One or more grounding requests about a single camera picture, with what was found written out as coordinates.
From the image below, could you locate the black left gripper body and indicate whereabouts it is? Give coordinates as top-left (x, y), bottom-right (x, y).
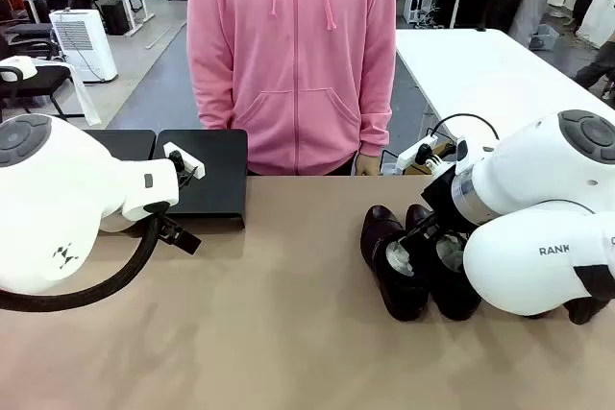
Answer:
top-left (158, 214), bottom-right (202, 256)

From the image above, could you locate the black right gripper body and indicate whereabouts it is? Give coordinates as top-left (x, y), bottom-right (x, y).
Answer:
top-left (421, 164), bottom-right (480, 238)

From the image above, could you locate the person's right forearm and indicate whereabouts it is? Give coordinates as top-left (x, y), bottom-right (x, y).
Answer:
top-left (186, 39), bottom-right (236, 132)

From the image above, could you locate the person's left forearm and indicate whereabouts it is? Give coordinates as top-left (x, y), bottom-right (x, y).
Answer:
top-left (357, 39), bottom-right (398, 159)

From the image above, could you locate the wide black shoe stand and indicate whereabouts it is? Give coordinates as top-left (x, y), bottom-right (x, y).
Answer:
top-left (151, 129), bottom-right (249, 230)

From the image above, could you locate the narrow black shoe stand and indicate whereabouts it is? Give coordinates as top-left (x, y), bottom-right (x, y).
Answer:
top-left (84, 129), bottom-right (158, 161)

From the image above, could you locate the person's left hand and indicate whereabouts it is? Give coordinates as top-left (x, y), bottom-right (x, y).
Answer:
top-left (355, 154), bottom-right (381, 177)

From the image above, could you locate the white paper shoe stuffing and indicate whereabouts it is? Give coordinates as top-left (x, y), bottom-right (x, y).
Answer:
top-left (386, 239), bottom-right (415, 277)
top-left (435, 232), bottom-right (466, 271)

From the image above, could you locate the large white table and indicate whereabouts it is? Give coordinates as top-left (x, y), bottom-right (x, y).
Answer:
top-left (396, 28), bottom-right (615, 142)

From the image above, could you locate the white hanging plastic sheet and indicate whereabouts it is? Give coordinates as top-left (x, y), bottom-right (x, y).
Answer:
top-left (66, 61), bottom-right (102, 127)

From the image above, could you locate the grey blue bin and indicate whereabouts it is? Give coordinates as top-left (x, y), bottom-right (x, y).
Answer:
top-left (528, 23), bottom-right (561, 51)

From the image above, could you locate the white computer case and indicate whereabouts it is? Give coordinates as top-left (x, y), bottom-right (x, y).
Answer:
top-left (403, 0), bottom-right (435, 26)

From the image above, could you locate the person in pink hoodie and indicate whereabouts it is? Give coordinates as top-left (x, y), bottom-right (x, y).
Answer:
top-left (185, 0), bottom-right (398, 177)

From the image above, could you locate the person in dark trousers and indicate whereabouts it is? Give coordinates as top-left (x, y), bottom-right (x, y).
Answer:
top-left (574, 30), bottom-right (615, 102)

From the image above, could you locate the white air purifier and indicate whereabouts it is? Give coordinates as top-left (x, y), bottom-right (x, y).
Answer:
top-left (49, 9), bottom-right (119, 84)

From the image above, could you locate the black computer tower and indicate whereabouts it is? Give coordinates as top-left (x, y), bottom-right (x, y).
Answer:
top-left (100, 0), bottom-right (131, 36)

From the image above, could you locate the white cap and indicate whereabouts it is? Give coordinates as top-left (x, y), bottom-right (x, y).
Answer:
top-left (0, 57), bottom-right (37, 83)

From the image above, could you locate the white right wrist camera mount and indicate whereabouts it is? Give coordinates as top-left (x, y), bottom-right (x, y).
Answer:
top-left (396, 134), bottom-right (455, 175)

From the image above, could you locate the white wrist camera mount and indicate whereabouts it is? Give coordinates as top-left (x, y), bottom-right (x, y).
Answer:
top-left (162, 140), bottom-right (207, 181)
top-left (396, 134), bottom-right (455, 175)

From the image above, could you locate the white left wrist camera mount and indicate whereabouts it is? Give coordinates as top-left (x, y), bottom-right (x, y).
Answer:
top-left (162, 140), bottom-right (207, 181)

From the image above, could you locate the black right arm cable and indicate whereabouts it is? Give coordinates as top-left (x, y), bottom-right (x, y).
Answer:
top-left (429, 113), bottom-right (501, 142)

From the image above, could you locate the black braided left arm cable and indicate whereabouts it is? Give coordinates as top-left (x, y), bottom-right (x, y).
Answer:
top-left (0, 203), bottom-right (169, 313)

